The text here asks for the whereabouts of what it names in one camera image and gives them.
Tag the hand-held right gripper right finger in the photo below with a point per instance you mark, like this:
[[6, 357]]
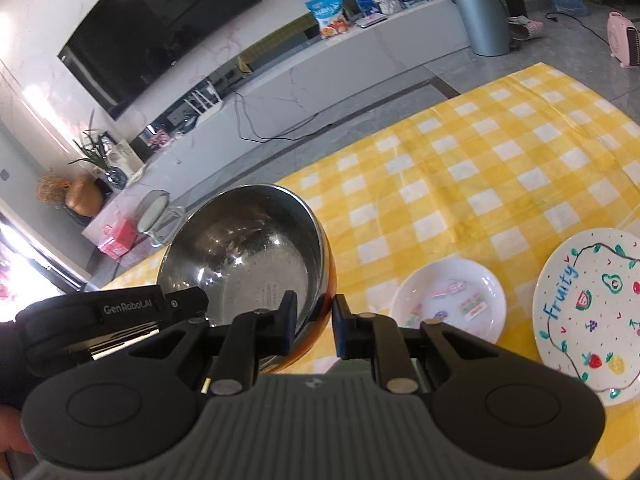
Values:
[[342, 332]]

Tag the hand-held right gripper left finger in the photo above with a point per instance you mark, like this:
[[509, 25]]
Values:
[[288, 325]]

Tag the stainless steel bowl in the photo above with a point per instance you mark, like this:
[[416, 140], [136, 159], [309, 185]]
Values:
[[240, 255]]

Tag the small white sticker-print bowl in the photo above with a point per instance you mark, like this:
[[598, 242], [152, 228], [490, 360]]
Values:
[[450, 290]]

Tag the white fruit-print plate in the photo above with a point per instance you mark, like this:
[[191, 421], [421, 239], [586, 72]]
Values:
[[590, 310]]

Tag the person's left hand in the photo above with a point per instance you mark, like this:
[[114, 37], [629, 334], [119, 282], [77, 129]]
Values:
[[12, 430]]

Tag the pink storage box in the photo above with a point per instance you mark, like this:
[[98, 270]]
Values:
[[117, 240]]

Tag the round white stool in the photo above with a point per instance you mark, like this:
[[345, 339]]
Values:
[[152, 212]]

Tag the gold round vase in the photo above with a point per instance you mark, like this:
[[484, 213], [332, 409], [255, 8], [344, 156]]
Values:
[[84, 197]]

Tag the dried flower bunch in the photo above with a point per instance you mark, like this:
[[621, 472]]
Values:
[[50, 187]]

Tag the white paper bag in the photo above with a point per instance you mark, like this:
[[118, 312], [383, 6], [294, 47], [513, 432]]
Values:
[[127, 157]]

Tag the green plant in glass vase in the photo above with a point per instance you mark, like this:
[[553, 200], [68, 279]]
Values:
[[97, 152]]

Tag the yellow checked tablecloth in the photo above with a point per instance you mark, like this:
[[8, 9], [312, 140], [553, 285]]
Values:
[[475, 170]]

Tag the white router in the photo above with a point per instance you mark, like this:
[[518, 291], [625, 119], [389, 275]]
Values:
[[202, 107]]

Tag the white marble media cabinet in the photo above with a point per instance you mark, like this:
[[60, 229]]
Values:
[[325, 75]]

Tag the black flat television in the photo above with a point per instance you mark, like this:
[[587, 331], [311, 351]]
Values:
[[150, 35]]

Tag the blue snack bag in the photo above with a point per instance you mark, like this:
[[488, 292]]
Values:
[[327, 15]]

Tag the grey trash bin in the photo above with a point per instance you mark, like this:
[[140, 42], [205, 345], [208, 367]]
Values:
[[480, 15]]

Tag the pink slipper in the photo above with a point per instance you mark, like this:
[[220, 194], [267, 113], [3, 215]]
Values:
[[527, 27]]

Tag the pink space heater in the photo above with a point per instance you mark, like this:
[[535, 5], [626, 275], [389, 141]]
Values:
[[622, 40]]

